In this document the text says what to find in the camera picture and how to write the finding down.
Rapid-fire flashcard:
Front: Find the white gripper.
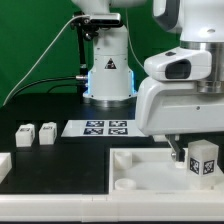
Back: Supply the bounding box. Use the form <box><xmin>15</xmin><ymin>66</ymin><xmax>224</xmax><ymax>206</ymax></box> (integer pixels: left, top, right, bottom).
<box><xmin>135</xmin><ymin>77</ymin><xmax>224</xmax><ymax>162</ymax></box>

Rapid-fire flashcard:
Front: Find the white square tabletop part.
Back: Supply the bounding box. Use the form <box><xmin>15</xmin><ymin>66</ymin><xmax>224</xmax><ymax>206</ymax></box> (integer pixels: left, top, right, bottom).
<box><xmin>109</xmin><ymin>148</ymin><xmax>224</xmax><ymax>193</ymax></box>

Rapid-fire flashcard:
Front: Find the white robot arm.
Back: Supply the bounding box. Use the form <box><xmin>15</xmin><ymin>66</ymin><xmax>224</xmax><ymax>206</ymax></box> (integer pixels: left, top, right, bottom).
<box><xmin>72</xmin><ymin>0</ymin><xmax>224</xmax><ymax>161</ymax></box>

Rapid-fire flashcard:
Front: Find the white sheet with tags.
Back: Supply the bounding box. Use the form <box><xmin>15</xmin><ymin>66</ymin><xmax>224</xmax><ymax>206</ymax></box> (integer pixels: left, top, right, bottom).
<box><xmin>62</xmin><ymin>120</ymin><xmax>144</xmax><ymax>137</ymax></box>

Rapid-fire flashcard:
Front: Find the white left fence piece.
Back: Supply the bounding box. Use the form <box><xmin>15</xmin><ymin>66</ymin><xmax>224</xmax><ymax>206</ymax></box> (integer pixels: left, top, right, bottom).
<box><xmin>0</xmin><ymin>153</ymin><xmax>12</xmax><ymax>183</ymax></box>

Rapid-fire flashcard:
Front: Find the white front fence rail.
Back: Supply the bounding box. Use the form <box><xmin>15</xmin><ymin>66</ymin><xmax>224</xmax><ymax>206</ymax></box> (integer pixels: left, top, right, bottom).
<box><xmin>0</xmin><ymin>194</ymin><xmax>224</xmax><ymax>222</ymax></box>

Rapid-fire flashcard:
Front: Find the black cable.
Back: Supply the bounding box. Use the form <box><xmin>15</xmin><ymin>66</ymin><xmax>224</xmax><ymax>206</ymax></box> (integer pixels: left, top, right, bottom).
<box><xmin>9</xmin><ymin>76</ymin><xmax>88</xmax><ymax>98</ymax></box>

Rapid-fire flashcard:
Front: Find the grey camera on stand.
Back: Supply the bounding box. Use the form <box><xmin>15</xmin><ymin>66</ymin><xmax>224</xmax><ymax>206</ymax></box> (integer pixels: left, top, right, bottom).
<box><xmin>70</xmin><ymin>12</ymin><xmax>122</xmax><ymax>29</ymax></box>

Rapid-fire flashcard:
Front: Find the black camera stand pole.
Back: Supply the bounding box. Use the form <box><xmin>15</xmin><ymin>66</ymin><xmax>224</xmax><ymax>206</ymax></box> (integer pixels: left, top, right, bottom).
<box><xmin>74</xmin><ymin>18</ymin><xmax>88</xmax><ymax>94</ymax></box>

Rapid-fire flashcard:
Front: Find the grey cable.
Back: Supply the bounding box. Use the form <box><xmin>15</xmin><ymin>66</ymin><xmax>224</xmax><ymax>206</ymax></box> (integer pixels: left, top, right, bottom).
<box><xmin>2</xmin><ymin>14</ymin><xmax>83</xmax><ymax>107</ymax></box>

